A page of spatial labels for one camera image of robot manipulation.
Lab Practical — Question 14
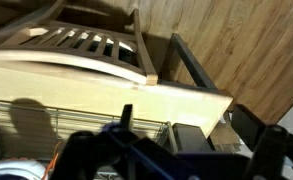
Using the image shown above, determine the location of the wooden slatted chair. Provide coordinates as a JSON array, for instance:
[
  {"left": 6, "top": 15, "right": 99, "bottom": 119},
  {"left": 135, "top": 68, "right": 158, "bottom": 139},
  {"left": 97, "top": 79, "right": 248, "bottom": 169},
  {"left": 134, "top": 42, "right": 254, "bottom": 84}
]
[{"left": 0, "top": 0, "right": 159, "bottom": 86}]

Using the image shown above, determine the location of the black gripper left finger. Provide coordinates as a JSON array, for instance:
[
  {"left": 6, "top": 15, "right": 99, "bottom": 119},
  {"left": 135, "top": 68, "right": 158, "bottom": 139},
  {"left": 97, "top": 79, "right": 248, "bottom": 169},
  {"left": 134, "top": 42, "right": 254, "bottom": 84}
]
[{"left": 50, "top": 129, "right": 137, "bottom": 180}]

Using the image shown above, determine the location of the dark wooden frame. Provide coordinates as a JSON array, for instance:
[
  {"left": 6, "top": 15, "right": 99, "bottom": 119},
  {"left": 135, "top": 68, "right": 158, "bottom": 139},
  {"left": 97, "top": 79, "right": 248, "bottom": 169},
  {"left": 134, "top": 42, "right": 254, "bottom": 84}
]
[{"left": 159, "top": 32, "right": 220, "bottom": 90}]

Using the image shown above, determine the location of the grey trash bin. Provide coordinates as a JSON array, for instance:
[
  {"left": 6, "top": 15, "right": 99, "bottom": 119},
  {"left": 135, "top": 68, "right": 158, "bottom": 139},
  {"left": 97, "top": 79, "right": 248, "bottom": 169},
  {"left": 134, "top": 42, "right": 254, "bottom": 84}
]
[{"left": 172, "top": 123, "right": 217, "bottom": 154}]

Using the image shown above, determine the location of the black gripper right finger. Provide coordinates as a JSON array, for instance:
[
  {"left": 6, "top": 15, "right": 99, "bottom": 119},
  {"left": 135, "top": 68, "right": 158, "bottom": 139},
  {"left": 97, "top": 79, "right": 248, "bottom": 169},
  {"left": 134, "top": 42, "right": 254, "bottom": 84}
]
[{"left": 244, "top": 124, "right": 293, "bottom": 180}]

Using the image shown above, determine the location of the grey metal wire shelf rack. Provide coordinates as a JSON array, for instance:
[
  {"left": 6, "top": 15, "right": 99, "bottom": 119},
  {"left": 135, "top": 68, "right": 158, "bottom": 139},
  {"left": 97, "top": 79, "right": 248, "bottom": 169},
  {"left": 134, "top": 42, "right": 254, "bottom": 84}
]
[{"left": 0, "top": 96, "right": 180, "bottom": 180}]

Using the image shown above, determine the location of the light wooden table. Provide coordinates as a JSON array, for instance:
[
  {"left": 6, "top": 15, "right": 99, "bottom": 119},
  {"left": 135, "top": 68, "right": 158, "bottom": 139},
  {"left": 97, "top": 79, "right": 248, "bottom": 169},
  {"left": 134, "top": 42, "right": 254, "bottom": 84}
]
[{"left": 0, "top": 64, "right": 234, "bottom": 139}]

